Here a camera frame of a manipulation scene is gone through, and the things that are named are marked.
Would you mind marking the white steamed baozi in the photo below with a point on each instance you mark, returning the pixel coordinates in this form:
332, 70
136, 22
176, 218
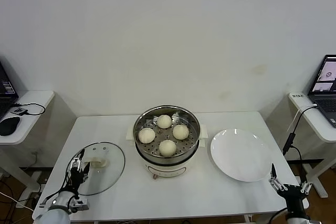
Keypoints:
146, 135
167, 148
180, 132
164, 121

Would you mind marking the cream electric cooker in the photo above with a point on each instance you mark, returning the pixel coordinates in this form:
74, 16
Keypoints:
168, 167

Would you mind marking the black laptop with dark screen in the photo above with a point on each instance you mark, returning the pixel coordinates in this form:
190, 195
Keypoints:
6, 90

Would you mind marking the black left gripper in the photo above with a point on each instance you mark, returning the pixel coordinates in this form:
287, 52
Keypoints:
76, 180

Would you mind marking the white round plate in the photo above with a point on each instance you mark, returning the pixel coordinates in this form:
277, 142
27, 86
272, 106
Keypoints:
239, 155

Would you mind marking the grey laptop with pink windows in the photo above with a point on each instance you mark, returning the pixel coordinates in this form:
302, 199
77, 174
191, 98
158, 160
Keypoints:
325, 85

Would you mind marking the white table leg frame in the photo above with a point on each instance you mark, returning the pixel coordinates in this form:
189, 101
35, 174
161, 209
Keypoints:
248, 219

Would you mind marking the stainless steel steamer basket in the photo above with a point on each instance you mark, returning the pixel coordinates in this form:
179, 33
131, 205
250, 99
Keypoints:
189, 145

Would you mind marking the white side table with mouse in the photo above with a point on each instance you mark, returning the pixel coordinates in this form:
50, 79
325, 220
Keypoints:
34, 103

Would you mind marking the white label sticker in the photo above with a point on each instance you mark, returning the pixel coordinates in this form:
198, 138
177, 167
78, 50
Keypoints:
297, 95

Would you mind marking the small black usb adapter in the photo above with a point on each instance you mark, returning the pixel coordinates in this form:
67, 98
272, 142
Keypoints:
18, 111

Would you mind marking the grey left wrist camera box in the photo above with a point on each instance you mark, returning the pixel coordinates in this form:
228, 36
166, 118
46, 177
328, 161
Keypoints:
80, 204

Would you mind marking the black computer mouse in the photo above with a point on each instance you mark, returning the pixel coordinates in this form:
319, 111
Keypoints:
9, 125

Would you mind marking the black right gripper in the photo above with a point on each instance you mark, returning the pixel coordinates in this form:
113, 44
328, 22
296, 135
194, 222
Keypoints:
294, 199

